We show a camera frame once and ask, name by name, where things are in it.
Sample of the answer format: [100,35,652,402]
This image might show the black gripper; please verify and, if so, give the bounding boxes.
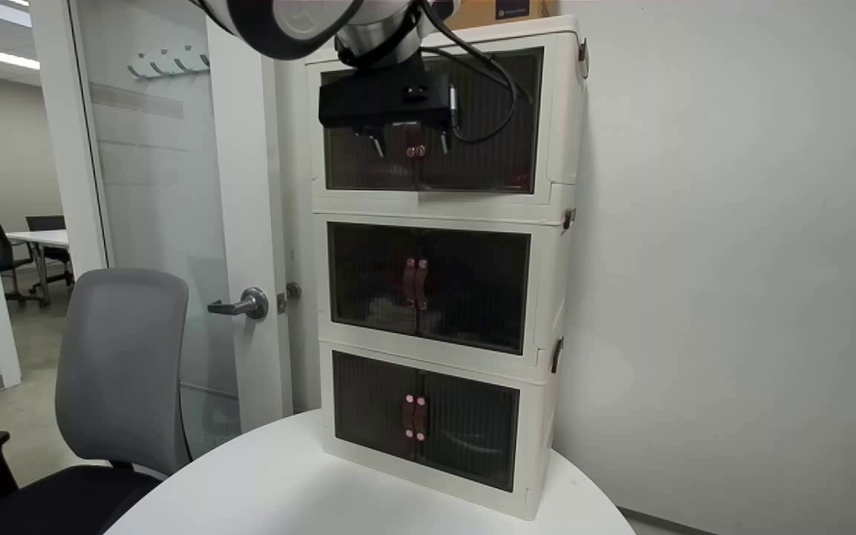
[317,62,453,157]

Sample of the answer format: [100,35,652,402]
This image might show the cabinet door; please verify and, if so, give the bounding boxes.
[321,72,415,190]
[421,48,542,193]

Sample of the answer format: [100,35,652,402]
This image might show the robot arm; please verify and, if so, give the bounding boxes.
[190,0,459,157]

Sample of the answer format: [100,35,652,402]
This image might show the white stacked cabinet unit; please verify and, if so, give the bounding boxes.
[309,16,586,517]

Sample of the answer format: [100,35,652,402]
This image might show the cardboard box on cabinet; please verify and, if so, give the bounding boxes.
[447,0,557,31]

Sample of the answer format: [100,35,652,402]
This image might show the white door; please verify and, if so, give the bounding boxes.
[208,23,291,432]

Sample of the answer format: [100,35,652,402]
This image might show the grey mesh office chair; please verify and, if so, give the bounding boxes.
[0,267,190,535]

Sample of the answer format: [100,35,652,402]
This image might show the round white table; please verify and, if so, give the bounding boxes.
[106,410,636,535]

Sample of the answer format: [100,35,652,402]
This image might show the distant white table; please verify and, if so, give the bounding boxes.
[6,230,74,305]

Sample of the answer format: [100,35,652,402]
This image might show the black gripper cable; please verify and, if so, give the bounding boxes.
[415,0,532,149]

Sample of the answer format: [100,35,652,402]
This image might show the silver door lever handle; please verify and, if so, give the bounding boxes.
[208,289,266,322]

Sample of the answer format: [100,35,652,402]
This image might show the wall coat hooks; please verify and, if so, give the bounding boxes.
[123,44,211,80]

